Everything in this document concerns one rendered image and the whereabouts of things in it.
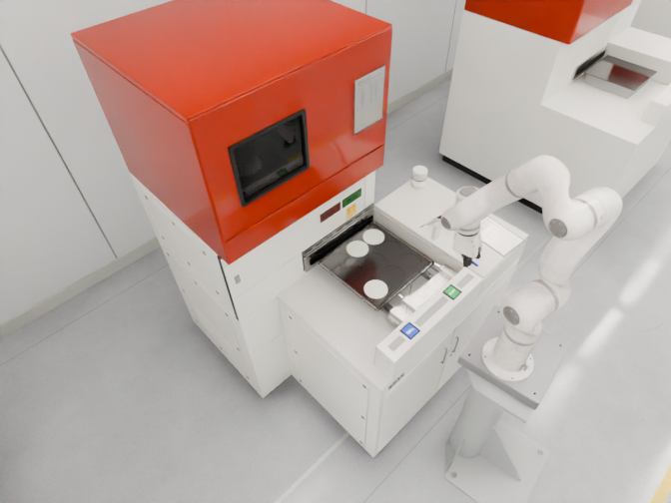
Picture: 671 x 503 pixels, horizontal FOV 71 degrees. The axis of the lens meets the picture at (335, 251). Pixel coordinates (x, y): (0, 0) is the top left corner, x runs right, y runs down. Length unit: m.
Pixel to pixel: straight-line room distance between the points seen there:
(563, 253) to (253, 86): 0.99
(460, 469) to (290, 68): 2.03
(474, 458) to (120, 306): 2.31
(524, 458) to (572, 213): 1.69
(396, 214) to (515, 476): 1.40
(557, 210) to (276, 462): 1.89
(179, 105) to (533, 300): 1.19
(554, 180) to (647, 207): 2.96
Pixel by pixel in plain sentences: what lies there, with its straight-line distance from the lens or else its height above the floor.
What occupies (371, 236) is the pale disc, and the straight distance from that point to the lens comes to 2.22.
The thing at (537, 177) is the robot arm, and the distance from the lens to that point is 1.42.
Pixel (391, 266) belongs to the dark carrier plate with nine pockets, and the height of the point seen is 0.90.
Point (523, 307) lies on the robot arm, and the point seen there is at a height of 1.28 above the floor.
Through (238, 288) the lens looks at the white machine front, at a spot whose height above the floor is 1.02.
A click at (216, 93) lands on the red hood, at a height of 1.82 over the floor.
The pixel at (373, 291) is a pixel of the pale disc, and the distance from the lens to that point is 2.01.
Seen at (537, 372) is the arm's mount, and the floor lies 0.87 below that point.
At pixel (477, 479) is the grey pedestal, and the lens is 2.66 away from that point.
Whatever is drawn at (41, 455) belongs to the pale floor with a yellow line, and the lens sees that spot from 3.07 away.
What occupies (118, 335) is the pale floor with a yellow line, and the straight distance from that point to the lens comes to 3.26.
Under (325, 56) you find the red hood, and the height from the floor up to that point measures 1.81.
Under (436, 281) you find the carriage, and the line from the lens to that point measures 2.10.
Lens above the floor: 2.50
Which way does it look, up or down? 48 degrees down
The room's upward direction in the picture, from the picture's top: 2 degrees counter-clockwise
